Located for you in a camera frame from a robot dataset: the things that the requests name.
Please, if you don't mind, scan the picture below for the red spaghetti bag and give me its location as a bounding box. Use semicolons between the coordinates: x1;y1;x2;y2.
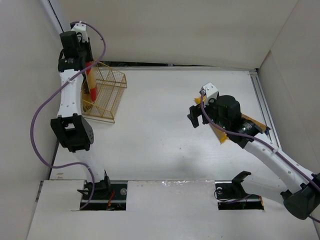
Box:
86;67;97;102

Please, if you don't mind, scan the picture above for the yellow spaghetti bag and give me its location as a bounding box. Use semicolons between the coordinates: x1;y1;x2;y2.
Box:
194;97;228;144

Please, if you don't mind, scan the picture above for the blue patterned spaghetti bag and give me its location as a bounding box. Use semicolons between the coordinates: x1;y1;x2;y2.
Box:
241;113;271;136

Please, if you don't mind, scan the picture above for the navy label spaghetti bag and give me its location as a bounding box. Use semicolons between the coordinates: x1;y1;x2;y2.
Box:
81;78;92;112

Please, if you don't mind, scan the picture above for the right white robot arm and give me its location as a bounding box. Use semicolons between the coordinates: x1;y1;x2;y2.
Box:
187;94;320;220

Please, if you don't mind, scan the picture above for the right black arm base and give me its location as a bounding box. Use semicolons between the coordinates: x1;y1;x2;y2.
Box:
214;171;264;211

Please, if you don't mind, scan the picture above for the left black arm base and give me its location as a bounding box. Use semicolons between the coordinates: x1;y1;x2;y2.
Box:
77;174;128;211

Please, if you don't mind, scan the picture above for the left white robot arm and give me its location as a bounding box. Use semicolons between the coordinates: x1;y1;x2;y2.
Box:
50;31;111;194

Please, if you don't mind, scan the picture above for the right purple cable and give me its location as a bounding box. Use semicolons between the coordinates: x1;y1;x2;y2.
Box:
199;91;320;223

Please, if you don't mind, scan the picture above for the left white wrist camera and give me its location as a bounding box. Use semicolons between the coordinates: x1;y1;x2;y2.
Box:
70;21;89;43

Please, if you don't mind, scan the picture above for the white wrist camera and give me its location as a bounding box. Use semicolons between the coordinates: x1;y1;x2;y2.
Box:
199;82;219;101
70;21;89;43

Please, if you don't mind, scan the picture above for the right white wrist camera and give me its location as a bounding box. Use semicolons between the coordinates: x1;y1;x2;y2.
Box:
199;82;219;101

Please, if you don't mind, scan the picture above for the yellow wire mesh basket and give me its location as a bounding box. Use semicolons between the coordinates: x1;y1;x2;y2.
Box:
80;62;128;123

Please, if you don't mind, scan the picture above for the aluminium rail right edge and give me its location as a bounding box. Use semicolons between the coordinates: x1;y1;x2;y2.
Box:
249;70;282;150

